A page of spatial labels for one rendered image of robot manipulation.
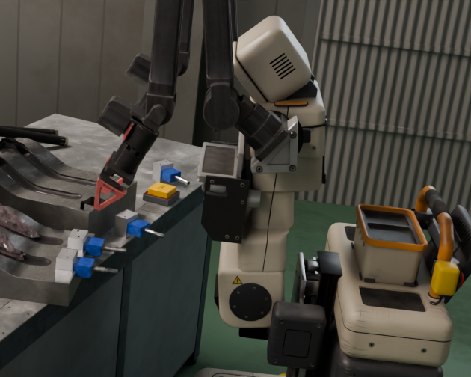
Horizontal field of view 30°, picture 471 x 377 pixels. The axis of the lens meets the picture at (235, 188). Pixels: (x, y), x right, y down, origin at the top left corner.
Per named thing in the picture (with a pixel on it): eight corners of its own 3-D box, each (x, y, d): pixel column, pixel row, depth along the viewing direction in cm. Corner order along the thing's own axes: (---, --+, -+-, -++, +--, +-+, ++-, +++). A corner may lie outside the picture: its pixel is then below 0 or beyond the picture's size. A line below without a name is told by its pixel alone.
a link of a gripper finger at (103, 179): (80, 205, 184) (102, 170, 181) (87, 192, 190) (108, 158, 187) (108, 221, 185) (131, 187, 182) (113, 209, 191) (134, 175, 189)
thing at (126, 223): (167, 243, 219) (170, 224, 217) (157, 249, 215) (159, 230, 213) (125, 228, 224) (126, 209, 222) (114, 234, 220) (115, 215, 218)
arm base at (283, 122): (288, 135, 178) (286, 117, 189) (260, 108, 176) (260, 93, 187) (259, 163, 180) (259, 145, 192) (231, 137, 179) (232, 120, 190)
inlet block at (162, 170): (194, 190, 255) (195, 173, 253) (181, 193, 251) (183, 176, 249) (164, 176, 263) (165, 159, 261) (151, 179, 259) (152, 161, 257)
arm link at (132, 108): (170, 111, 178) (173, 100, 186) (122, 81, 176) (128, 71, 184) (140, 157, 182) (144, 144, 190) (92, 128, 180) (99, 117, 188)
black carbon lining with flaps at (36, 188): (105, 189, 229) (108, 155, 225) (75, 209, 215) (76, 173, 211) (-6, 161, 239) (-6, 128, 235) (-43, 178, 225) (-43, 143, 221)
